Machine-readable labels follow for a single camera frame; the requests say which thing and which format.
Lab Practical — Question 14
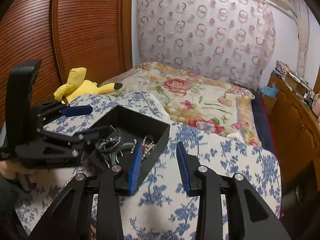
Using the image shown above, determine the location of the small cream pearl necklace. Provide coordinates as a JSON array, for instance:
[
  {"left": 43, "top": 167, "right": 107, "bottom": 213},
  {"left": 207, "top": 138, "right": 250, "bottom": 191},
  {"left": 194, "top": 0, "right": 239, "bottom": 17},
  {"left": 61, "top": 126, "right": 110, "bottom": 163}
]
[{"left": 131, "top": 135, "right": 157, "bottom": 160}]

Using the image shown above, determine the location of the black jewelry box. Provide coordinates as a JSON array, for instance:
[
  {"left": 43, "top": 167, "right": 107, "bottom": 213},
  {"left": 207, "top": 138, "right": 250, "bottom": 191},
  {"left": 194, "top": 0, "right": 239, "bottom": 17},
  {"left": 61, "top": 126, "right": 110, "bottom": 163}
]
[{"left": 84, "top": 106, "right": 170, "bottom": 196}]

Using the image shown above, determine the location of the left hand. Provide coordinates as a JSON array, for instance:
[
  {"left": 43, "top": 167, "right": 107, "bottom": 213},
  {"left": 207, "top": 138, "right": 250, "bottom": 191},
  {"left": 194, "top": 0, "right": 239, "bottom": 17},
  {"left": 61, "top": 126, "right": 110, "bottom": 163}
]
[{"left": 0, "top": 160, "right": 40, "bottom": 183}]

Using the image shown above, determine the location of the yellow plush toy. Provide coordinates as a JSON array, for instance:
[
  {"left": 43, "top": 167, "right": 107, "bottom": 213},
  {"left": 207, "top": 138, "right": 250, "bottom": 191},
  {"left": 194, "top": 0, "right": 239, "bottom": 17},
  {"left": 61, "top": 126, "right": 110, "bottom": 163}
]
[{"left": 54, "top": 67, "right": 123, "bottom": 104}]

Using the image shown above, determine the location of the blue floral white cushion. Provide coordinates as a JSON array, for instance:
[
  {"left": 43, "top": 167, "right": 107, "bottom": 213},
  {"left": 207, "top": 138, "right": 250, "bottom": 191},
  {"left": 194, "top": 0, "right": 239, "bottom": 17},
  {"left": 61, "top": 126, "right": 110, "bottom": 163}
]
[{"left": 15, "top": 90, "right": 282, "bottom": 240}]

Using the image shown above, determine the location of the brown wooden wardrobe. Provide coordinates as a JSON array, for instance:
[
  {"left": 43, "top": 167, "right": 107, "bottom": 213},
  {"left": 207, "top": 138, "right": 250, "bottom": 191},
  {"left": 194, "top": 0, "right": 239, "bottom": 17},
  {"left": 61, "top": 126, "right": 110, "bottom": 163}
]
[{"left": 0, "top": 0, "right": 134, "bottom": 133}]

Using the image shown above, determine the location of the wooden sideboard cabinet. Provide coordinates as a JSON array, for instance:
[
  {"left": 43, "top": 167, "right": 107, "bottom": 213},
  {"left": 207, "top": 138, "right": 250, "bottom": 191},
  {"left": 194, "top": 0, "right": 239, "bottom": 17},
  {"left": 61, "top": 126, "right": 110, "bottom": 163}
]
[{"left": 268, "top": 73, "right": 319, "bottom": 187}]

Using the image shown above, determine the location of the blue tissue paper box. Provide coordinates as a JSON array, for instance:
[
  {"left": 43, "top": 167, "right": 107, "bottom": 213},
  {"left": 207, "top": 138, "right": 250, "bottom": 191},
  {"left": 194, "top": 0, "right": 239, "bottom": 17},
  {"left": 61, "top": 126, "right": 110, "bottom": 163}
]
[{"left": 259, "top": 84, "right": 279, "bottom": 98}]

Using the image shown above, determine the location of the floral bed quilt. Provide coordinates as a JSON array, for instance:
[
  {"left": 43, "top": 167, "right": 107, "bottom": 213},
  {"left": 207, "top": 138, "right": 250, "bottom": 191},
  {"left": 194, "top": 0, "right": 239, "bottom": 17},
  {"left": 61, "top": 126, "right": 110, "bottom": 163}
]
[{"left": 107, "top": 62, "right": 262, "bottom": 146}]

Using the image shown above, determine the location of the cardboard box on cabinet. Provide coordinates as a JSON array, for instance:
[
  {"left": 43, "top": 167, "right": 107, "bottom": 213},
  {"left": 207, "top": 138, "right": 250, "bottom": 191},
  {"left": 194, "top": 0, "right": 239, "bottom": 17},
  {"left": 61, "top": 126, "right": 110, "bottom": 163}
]
[{"left": 284, "top": 73, "right": 310, "bottom": 96}]

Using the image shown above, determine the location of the pink circle patterned curtain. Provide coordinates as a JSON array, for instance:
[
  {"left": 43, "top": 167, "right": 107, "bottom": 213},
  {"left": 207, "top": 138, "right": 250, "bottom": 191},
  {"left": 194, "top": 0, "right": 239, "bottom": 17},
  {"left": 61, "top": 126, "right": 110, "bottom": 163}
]
[{"left": 136, "top": 0, "right": 276, "bottom": 89}]

